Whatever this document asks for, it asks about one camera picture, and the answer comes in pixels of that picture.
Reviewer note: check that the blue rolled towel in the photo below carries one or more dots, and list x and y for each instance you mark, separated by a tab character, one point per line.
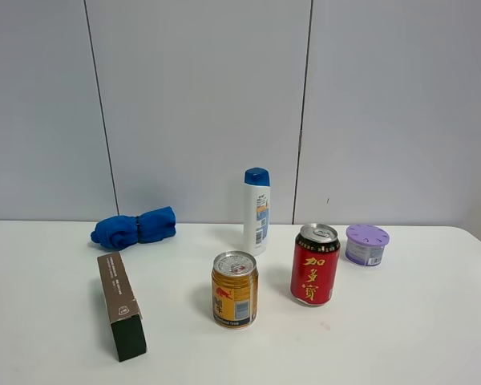
120	232

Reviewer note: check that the gold energy drink can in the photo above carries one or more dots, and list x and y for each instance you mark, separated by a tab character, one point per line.
234	289

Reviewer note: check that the purple air freshener tub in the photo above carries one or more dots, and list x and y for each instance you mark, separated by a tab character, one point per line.
365	244

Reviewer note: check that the red herbal tea can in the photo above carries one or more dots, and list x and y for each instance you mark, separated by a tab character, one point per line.
315	261

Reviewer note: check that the brown long cardboard box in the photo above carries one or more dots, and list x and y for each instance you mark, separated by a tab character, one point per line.
123	310

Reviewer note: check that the white blue-capped shampoo bottle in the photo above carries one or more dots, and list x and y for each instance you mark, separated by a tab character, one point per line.
256	210

